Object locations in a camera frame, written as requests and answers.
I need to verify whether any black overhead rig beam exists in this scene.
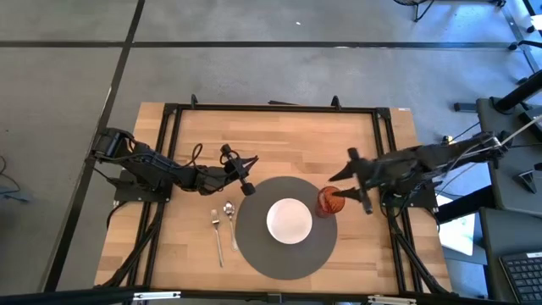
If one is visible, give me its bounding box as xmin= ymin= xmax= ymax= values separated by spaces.
xmin=0 ymin=286 xmax=542 ymax=305

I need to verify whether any black cable bundle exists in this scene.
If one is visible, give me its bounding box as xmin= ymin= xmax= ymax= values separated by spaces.
xmin=386 ymin=207 xmax=446 ymax=296
xmin=100 ymin=202 xmax=167 ymax=290

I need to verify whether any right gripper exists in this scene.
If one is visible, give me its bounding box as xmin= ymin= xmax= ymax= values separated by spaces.
xmin=328 ymin=147 xmax=384 ymax=215

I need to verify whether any red faceted plastic cup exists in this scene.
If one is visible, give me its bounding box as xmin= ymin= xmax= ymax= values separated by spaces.
xmin=315 ymin=185 xmax=346 ymax=219

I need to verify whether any black stand pole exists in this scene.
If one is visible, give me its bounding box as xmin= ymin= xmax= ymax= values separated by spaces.
xmin=494 ymin=69 xmax=542 ymax=114

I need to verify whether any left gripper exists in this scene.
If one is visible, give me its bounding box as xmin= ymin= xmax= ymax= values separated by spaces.
xmin=207 ymin=143 xmax=259 ymax=197

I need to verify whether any black aluminium table frame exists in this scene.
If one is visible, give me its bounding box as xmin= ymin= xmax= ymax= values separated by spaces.
xmin=95 ymin=93 xmax=452 ymax=297

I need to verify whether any silver fork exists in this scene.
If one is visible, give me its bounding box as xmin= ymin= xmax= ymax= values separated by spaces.
xmin=210 ymin=208 xmax=224 ymax=269

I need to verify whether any white plate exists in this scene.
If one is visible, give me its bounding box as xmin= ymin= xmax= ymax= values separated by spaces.
xmin=266 ymin=197 xmax=313 ymax=246

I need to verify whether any black keyboard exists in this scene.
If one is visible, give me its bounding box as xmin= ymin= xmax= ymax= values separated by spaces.
xmin=499 ymin=251 xmax=542 ymax=304

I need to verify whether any black chair base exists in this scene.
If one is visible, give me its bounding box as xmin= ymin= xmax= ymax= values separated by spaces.
xmin=392 ymin=0 xmax=507 ymax=23

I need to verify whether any round grey woven placemat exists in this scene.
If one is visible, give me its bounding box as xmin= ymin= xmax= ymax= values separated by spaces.
xmin=235 ymin=175 xmax=339 ymax=281

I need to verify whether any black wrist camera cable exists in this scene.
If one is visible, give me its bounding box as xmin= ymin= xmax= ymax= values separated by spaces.
xmin=185 ymin=142 xmax=205 ymax=169

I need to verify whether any white paper sheet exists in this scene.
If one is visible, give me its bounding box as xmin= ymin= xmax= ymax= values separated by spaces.
xmin=437 ymin=193 xmax=476 ymax=258

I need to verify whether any silver spoon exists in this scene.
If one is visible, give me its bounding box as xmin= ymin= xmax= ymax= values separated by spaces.
xmin=223 ymin=200 xmax=240 ymax=252

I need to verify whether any grey desk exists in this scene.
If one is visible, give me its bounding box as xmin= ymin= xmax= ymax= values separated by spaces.
xmin=478 ymin=206 xmax=542 ymax=305
xmin=476 ymin=96 xmax=542 ymax=218

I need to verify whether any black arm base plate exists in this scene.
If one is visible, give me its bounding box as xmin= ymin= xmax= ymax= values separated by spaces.
xmin=113 ymin=169 xmax=173 ymax=203
xmin=379 ymin=186 xmax=438 ymax=209

